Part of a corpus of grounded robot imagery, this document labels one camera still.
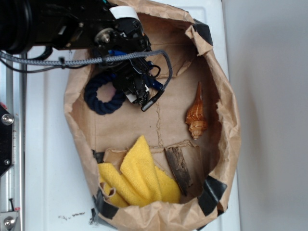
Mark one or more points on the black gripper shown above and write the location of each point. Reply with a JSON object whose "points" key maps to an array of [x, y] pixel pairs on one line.
{"points": [[129, 72]]}

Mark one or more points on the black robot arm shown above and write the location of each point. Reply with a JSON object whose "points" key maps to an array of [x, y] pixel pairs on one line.
{"points": [[31, 29]]}

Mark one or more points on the orange spiral seashell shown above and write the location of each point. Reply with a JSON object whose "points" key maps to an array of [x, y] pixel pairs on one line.
{"points": [[195, 118]]}

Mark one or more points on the dark wood bark piece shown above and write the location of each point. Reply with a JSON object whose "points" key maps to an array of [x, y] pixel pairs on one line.
{"points": [[179, 168]]}

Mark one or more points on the brown paper bag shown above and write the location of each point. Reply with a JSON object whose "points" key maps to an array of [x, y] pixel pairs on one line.
{"points": [[211, 159]]}

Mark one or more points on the yellow cloth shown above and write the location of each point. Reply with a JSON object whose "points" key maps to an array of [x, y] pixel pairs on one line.
{"points": [[139, 181]]}

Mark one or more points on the aluminium rail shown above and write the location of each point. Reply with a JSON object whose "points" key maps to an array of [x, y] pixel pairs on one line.
{"points": [[12, 183]]}

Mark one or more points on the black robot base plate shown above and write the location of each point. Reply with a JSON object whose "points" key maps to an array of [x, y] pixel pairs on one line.
{"points": [[6, 140]]}

